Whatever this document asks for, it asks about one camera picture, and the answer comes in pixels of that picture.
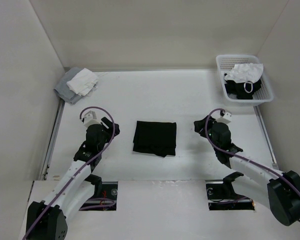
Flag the black tank top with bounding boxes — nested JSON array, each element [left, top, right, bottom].
[[133, 120, 177, 158]]

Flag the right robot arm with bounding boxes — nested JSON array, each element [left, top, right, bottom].
[[193, 112, 300, 226]]

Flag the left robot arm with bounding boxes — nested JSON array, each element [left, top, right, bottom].
[[23, 111, 120, 240]]

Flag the folded white tank top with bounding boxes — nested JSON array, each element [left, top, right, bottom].
[[66, 68, 99, 97]]

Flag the folded grey tank top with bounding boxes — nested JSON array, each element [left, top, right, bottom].
[[54, 67, 83, 105]]

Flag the white tank top in basket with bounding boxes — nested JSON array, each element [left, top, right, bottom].
[[225, 63, 264, 83]]

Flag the black clothes in basket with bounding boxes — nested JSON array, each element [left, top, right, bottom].
[[224, 73, 262, 100]]

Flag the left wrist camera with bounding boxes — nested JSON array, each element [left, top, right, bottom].
[[82, 110, 100, 128]]

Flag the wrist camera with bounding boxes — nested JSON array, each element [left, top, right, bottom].
[[216, 111, 232, 125], [82, 110, 100, 128]]

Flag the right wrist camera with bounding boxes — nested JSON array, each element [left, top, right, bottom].
[[216, 111, 232, 125]]

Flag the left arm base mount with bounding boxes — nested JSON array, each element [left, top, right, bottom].
[[79, 182, 119, 212]]

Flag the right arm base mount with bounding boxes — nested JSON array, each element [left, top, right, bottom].
[[205, 172, 255, 211]]

